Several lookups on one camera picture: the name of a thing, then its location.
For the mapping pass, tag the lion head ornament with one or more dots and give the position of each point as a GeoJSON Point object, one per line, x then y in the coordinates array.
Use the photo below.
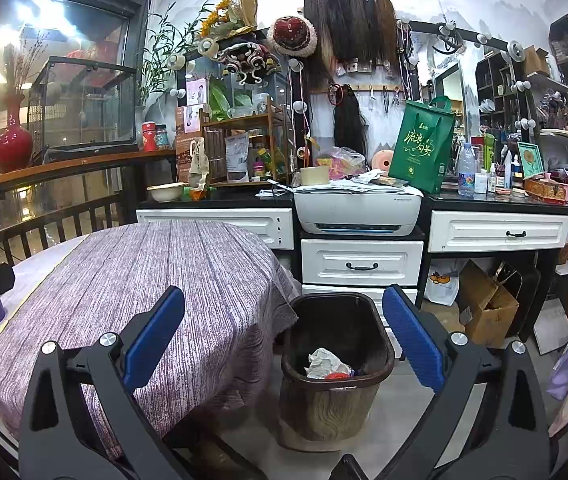
{"type": "Point", "coordinates": [249, 62]}

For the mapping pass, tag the glass terrarium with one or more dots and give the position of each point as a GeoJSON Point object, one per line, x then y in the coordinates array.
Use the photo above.
{"type": "Point", "coordinates": [83, 105]}

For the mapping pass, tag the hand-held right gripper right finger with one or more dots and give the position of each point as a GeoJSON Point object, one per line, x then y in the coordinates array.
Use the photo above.
{"type": "Point", "coordinates": [414, 340]}

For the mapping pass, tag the small canvas bag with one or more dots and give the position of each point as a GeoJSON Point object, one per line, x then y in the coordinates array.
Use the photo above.
{"type": "Point", "coordinates": [197, 162]}

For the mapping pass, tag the white table cover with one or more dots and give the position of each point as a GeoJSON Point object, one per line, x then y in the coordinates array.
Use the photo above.
{"type": "Point", "coordinates": [38, 270]}

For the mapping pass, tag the black case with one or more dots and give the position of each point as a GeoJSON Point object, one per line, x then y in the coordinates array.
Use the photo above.
{"type": "Point", "coordinates": [521, 290]}

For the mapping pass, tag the brown trash bin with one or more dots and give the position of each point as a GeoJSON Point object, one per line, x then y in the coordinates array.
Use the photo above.
{"type": "Point", "coordinates": [359, 330]}

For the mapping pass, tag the black railing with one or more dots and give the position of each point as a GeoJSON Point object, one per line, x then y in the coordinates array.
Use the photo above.
{"type": "Point", "coordinates": [63, 220]}

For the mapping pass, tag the cardboard box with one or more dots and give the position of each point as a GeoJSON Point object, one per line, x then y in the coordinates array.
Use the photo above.
{"type": "Point", "coordinates": [489, 310]}

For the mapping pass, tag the white printer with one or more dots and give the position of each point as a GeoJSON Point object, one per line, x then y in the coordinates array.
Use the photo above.
{"type": "Point", "coordinates": [359, 210]}

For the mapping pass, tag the wooden shelf rack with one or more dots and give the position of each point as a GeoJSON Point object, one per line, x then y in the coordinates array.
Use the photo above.
{"type": "Point", "coordinates": [241, 125]}

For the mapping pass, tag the dried branches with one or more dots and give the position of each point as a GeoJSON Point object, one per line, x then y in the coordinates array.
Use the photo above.
{"type": "Point", "coordinates": [23, 65]}

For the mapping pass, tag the green tote bag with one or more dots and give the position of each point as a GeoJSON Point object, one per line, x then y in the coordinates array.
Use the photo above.
{"type": "Point", "coordinates": [421, 147]}

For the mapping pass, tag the white flat box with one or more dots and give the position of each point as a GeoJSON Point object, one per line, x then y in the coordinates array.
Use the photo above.
{"type": "Point", "coordinates": [551, 325]}

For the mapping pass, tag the framed sunflower picture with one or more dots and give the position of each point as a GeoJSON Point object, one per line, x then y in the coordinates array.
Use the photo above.
{"type": "Point", "coordinates": [530, 159]}

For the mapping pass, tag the small glass jar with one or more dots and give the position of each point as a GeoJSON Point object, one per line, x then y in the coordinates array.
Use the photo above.
{"type": "Point", "coordinates": [162, 136]}

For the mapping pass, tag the green bamboo plant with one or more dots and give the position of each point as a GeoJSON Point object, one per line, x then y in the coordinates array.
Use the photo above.
{"type": "Point", "coordinates": [168, 55]}

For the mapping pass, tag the pink product box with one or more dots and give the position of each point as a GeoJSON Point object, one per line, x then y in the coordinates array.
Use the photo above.
{"type": "Point", "coordinates": [197, 91]}

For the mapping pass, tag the red fur-trimmed hat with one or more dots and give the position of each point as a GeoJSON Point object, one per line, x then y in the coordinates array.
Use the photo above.
{"type": "Point", "coordinates": [291, 35]}

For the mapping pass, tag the clear water bottle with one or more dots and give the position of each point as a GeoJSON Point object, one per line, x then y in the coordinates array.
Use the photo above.
{"type": "Point", "coordinates": [466, 170]}

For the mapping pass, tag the white tissue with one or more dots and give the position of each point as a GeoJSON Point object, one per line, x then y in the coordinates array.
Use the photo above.
{"type": "Point", "coordinates": [326, 362]}

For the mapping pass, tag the white cabinet panel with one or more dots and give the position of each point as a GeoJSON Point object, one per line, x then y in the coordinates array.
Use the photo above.
{"type": "Point", "coordinates": [213, 227]}

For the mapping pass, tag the sunflower bouquet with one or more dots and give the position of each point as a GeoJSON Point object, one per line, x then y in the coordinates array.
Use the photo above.
{"type": "Point", "coordinates": [229, 15]}

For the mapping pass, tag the pink foam roll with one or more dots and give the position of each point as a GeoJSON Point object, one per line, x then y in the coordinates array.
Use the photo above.
{"type": "Point", "coordinates": [381, 160]}

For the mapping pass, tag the black hanging wig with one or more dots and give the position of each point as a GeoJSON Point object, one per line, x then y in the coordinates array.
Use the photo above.
{"type": "Point", "coordinates": [349, 120]}

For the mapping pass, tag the hanging hair extensions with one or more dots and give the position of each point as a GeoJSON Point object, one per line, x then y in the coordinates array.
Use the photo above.
{"type": "Point", "coordinates": [349, 25]}

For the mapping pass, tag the small white bottle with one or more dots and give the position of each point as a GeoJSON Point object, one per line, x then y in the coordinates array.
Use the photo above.
{"type": "Point", "coordinates": [481, 181]}

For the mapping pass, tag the colourful plastic bag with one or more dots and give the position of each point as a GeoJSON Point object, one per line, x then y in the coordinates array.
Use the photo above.
{"type": "Point", "coordinates": [346, 160]}

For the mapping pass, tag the white bag with orange print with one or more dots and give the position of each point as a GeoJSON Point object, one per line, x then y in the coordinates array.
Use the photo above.
{"type": "Point", "coordinates": [441, 282]}

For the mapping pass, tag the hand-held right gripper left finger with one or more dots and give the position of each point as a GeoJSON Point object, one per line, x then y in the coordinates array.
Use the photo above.
{"type": "Point", "coordinates": [156, 340]}

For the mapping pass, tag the pile of papers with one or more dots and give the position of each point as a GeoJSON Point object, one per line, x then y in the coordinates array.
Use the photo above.
{"type": "Point", "coordinates": [359, 183]}

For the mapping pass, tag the wooden counter ledge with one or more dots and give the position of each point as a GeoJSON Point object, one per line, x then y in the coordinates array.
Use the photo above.
{"type": "Point", "coordinates": [63, 167]}

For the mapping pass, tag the red tin can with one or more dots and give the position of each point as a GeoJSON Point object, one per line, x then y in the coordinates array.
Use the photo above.
{"type": "Point", "coordinates": [149, 136]}

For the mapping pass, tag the beige tape roll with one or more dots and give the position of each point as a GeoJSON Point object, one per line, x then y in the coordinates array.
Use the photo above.
{"type": "Point", "coordinates": [314, 176]}

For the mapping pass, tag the brown product box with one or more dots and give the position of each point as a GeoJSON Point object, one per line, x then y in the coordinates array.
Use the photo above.
{"type": "Point", "coordinates": [186, 135]}

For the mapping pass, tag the brown woven sack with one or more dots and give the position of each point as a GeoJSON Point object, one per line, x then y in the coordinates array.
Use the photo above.
{"type": "Point", "coordinates": [441, 314]}

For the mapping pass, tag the blue-capped white bottle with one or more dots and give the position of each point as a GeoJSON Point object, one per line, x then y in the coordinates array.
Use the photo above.
{"type": "Point", "coordinates": [514, 172]}

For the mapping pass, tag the cream bowl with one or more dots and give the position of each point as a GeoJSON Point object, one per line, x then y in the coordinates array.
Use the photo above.
{"type": "Point", "coordinates": [166, 192]}

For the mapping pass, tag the red vase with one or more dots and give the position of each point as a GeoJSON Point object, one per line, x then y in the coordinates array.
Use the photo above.
{"type": "Point", "coordinates": [13, 145]}

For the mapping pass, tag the carved wooden box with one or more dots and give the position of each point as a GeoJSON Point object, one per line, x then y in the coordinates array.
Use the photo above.
{"type": "Point", "coordinates": [544, 189]}

